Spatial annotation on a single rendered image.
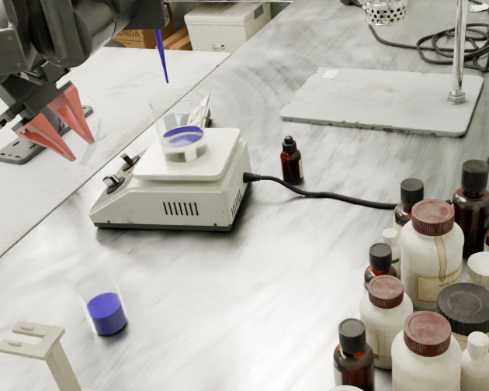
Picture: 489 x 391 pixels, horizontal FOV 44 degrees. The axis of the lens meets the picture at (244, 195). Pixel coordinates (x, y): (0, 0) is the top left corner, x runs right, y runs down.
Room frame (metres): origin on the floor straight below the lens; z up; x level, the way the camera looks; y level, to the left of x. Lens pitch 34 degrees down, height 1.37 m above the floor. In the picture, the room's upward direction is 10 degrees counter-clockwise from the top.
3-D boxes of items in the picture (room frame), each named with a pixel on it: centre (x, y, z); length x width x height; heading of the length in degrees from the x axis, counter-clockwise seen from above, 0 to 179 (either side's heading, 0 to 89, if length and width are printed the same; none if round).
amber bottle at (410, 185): (0.52, -0.18, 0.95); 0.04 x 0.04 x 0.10
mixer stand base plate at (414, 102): (0.91, -0.26, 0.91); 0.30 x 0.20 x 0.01; 59
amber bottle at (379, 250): (0.44, -0.12, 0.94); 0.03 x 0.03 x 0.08
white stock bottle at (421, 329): (0.33, -0.12, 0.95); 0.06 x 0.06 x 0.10
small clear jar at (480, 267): (0.44, -0.23, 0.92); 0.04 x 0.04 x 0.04
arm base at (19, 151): (1.00, 0.33, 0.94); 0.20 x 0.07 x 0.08; 149
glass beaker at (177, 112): (0.69, 0.06, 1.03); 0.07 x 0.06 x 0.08; 70
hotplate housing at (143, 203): (0.71, 0.09, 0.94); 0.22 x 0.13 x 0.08; 72
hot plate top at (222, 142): (0.70, 0.06, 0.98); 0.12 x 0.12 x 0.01; 72
